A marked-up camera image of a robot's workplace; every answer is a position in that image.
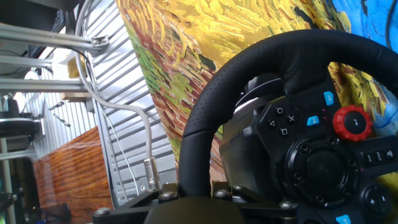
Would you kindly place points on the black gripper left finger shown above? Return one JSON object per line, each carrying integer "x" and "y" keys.
{"x": 124, "y": 214}

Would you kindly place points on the black racing steering wheel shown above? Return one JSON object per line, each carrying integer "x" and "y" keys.
{"x": 280, "y": 53}

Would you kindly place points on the black wheel base housing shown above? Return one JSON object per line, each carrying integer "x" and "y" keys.
{"x": 236, "y": 155}

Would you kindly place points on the painted wheat field cloth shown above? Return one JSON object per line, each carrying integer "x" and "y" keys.
{"x": 186, "y": 46}

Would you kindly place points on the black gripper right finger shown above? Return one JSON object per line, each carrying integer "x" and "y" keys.
{"x": 267, "y": 214}

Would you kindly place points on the aluminium profile with bracket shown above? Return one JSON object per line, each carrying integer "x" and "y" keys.
{"x": 46, "y": 39}

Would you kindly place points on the black round object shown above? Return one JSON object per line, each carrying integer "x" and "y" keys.
{"x": 59, "y": 211}

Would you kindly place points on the aluminium profile bar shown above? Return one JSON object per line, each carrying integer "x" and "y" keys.
{"x": 40, "y": 84}

